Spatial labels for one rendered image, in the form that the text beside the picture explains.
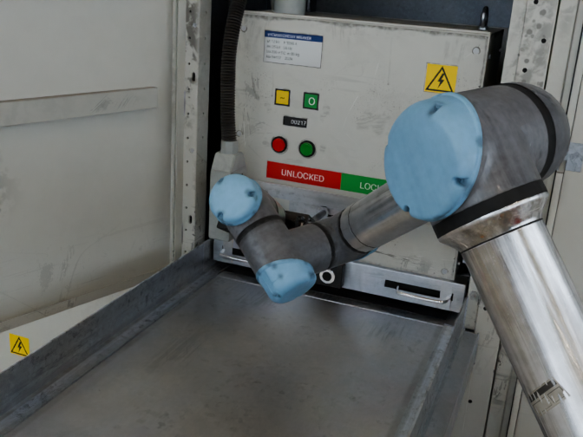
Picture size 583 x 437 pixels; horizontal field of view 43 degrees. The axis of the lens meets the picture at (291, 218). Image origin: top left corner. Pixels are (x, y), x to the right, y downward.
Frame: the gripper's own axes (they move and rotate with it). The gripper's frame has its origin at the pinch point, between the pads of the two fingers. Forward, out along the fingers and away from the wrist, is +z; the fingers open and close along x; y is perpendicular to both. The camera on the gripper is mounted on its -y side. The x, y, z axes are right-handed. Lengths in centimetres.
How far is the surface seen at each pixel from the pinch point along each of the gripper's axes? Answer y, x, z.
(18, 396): -22, -35, -35
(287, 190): -4.4, 11.1, 4.6
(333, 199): 5.3, 10.8, 4.7
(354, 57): 5.7, 36.1, -5.3
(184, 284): -22.2, -11.6, 7.4
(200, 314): -13.3, -16.7, -0.6
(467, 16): 15, 78, 55
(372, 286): 14.2, -2.9, 15.9
